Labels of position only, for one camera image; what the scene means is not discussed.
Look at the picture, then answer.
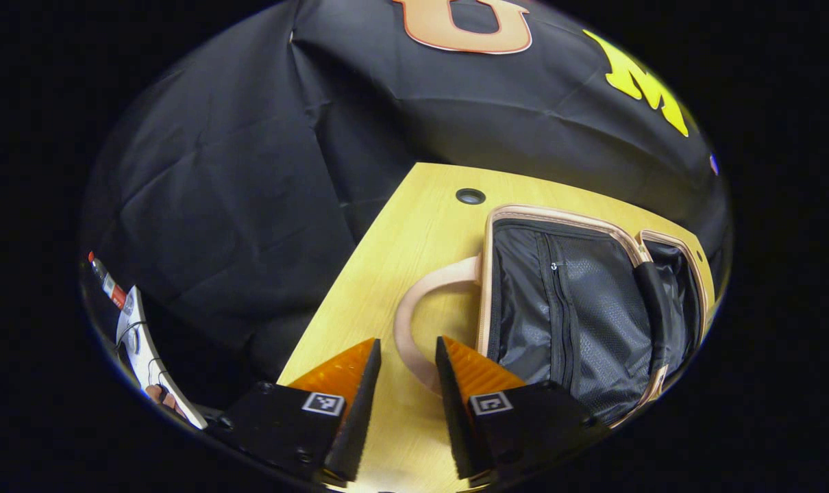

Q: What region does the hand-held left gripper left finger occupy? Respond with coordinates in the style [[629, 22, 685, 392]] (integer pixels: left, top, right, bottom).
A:
[[206, 337, 383, 483]]

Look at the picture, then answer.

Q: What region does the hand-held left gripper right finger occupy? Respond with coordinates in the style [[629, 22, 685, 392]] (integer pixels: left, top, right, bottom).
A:
[[434, 336, 610, 480]]

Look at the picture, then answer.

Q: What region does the beige pink suitcase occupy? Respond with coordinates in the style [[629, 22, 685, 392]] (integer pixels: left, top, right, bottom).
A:
[[393, 203, 717, 431]]

